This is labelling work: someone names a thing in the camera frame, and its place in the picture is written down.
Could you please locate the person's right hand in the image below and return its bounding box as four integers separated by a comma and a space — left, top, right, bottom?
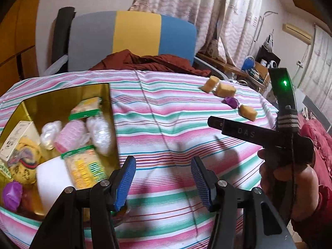
259, 163, 319, 221

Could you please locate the wooden wardrobe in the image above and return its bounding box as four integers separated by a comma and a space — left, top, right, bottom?
1, 0, 40, 94

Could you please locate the patterned beige curtain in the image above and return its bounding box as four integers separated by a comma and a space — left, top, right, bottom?
130, 0, 262, 67

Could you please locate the blue desk fan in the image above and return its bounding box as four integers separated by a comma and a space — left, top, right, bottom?
241, 56, 255, 71

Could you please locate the purple candy pouch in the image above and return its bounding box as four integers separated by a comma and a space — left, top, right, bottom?
222, 97, 240, 109
2, 181, 22, 212

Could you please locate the white bubble-wrap bundle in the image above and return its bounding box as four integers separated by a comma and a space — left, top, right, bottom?
86, 114, 112, 156
40, 120, 62, 150

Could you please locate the black rolled mat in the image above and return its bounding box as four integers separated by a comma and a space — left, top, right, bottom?
51, 7, 75, 74

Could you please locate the grey yellow blue chair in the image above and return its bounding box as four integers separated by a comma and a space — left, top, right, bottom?
44, 11, 228, 80

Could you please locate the yellow plush toy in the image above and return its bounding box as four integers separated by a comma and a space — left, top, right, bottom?
8, 137, 42, 185

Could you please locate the gold tin box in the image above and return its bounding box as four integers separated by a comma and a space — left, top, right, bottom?
0, 83, 131, 226

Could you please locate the red bedding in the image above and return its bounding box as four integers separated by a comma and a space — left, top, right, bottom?
298, 114, 331, 189

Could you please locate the cream printed carton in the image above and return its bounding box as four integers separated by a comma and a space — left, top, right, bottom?
1, 121, 40, 162

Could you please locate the dark red cloth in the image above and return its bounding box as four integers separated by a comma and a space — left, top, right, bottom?
89, 50, 212, 77

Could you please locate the green-edged snack packet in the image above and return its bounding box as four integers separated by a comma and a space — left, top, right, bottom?
61, 145, 106, 190
69, 97, 101, 121

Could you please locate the striped pink green tablecloth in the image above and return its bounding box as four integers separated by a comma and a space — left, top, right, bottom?
1, 70, 262, 248

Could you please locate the wall air conditioner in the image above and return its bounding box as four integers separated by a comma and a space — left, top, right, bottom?
282, 23, 312, 45

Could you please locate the wooden side shelf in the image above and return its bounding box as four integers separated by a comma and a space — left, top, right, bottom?
194, 53, 267, 92

